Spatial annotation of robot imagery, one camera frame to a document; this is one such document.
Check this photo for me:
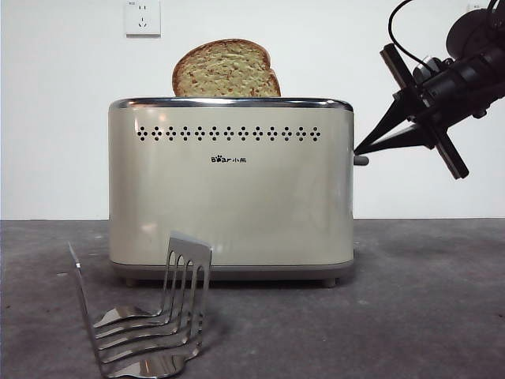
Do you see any brown-crusted bread slice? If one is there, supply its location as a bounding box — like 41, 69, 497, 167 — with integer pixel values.
171, 38, 282, 99

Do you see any cream two-slot toaster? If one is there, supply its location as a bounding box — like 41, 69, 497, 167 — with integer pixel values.
107, 97, 355, 288

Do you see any shiny metal bread rack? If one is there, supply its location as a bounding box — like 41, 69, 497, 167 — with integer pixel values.
66, 231, 213, 379

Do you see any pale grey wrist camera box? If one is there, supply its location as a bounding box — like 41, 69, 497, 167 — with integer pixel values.
413, 56, 443, 80

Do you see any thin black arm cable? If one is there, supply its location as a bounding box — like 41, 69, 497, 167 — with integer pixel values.
387, 0, 428, 66

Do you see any white wall socket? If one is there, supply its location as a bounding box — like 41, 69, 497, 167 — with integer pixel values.
125, 0, 162, 39

